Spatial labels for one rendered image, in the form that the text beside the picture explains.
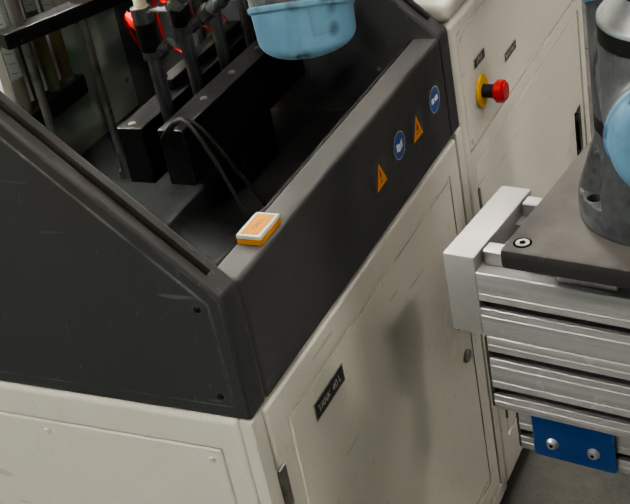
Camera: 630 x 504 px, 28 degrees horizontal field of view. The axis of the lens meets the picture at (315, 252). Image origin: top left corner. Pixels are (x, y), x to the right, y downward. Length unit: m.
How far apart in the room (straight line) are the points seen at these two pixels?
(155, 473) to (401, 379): 0.41
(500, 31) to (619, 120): 1.18
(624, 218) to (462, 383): 0.94
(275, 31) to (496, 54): 1.16
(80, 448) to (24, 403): 0.09
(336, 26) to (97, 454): 0.78
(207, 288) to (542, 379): 0.35
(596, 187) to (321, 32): 0.34
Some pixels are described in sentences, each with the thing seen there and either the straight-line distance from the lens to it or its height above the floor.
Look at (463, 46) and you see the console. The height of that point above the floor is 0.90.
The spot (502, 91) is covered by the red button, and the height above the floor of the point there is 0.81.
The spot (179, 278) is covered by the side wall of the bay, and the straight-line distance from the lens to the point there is 1.29.
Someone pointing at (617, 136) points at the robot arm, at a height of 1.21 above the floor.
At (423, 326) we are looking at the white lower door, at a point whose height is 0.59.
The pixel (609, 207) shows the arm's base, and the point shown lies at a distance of 1.09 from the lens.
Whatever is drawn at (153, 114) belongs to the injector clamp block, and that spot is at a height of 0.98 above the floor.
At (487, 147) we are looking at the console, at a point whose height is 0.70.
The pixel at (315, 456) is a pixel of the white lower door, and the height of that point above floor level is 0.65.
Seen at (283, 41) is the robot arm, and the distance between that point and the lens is 0.90.
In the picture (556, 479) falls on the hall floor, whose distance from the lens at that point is 2.41.
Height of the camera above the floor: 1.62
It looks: 31 degrees down
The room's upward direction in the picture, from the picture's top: 12 degrees counter-clockwise
